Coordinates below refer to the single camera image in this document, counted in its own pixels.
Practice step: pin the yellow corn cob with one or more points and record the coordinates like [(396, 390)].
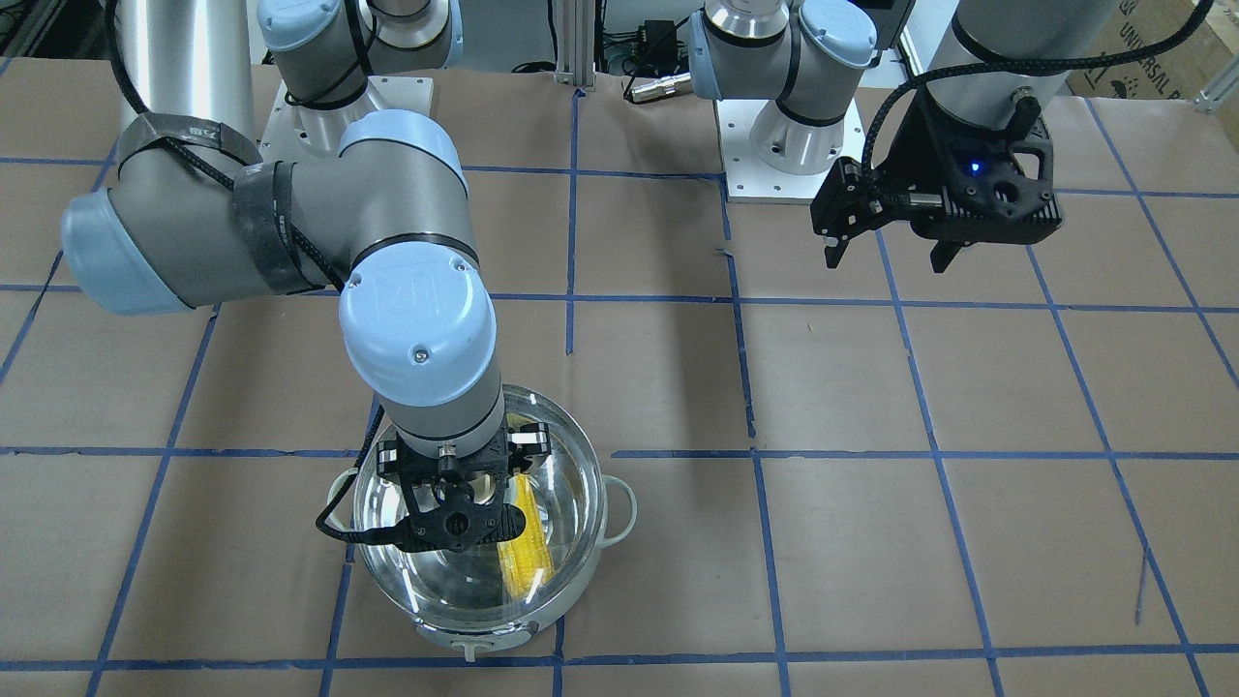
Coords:
[(525, 562)]

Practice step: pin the pale green cooking pot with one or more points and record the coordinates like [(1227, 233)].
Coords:
[(484, 581)]

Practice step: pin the brown paper table cover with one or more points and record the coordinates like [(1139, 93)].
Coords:
[(1018, 477)]

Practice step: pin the black power adapter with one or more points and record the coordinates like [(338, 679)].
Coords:
[(657, 40)]

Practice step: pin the aluminium frame post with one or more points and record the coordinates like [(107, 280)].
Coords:
[(575, 30)]

